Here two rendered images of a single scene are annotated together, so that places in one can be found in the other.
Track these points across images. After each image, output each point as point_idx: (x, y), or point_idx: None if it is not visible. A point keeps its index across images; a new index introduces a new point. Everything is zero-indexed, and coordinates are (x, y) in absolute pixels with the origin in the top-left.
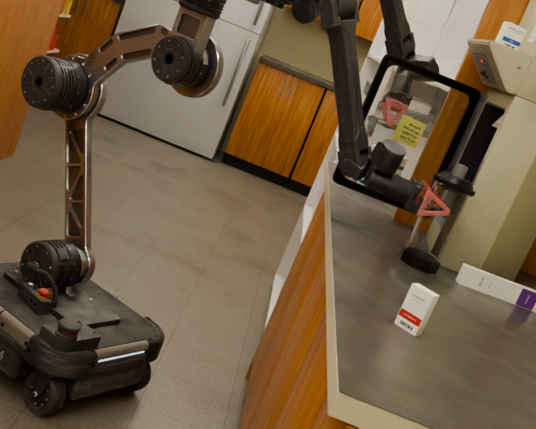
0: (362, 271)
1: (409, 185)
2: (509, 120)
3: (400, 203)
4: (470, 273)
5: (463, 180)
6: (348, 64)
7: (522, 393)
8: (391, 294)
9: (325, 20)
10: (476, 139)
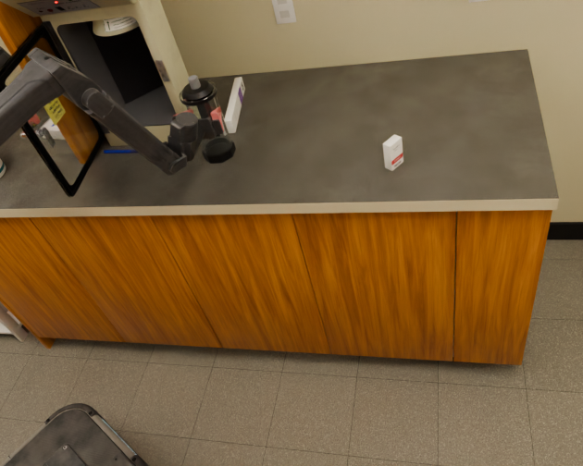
0: (293, 186)
1: (198, 125)
2: (149, 19)
3: (95, 150)
4: (233, 120)
5: (203, 84)
6: (129, 116)
7: (432, 117)
8: (327, 170)
9: (103, 111)
10: (77, 57)
